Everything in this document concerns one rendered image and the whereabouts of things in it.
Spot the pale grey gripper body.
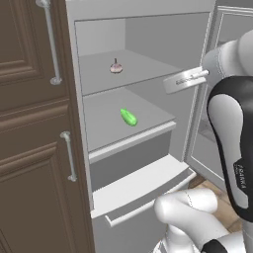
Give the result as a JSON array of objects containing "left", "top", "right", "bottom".
[{"left": 162, "top": 65, "right": 204, "bottom": 95}]

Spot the grey fridge shelf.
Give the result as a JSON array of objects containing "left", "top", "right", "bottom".
[
  {"left": 82, "top": 86, "right": 177, "bottom": 153},
  {"left": 78, "top": 48, "right": 184, "bottom": 97}
]

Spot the grey fridge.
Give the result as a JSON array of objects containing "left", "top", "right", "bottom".
[{"left": 64, "top": 0, "right": 219, "bottom": 253}]

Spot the pink garlic bulb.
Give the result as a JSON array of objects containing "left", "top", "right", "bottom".
[{"left": 109, "top": 57, "right": 125, "bottom": 75}]

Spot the grey fridge door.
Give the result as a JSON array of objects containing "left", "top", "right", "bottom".
[{"left": 182, "top": 0, "right": 253, "bottom": 196}]

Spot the grey fridge freezer drawer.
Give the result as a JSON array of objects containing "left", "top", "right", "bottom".
[{"left": 90, "top": 153, "right": 198, "bottom": 253}]

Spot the brown cabinet door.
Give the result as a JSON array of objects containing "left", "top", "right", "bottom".
[
  {"left": 0, "top": 98, "right": 97, "bottom": 253},
  {"left": 0, "top": 0, "right": 71, "bottom": 115}
]

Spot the green cucumber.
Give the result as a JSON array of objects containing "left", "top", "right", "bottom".
[{"left": 120, "top": 108, "right": 138, "bottom": 127}]

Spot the short silver cabinet handle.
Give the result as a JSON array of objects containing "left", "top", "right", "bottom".
[{"left": 59, "top": 130, "right": 78, "bottom": 183}]

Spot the long silver cabinet handle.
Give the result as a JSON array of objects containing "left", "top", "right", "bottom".
[{"left": 35, "top": 0, "right": 63, "bottom": 86}]

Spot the grey freezer drawer handle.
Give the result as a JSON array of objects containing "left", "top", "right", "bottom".
[{"left": 105, "top": 167, "right": 198, "bottom": 228}]

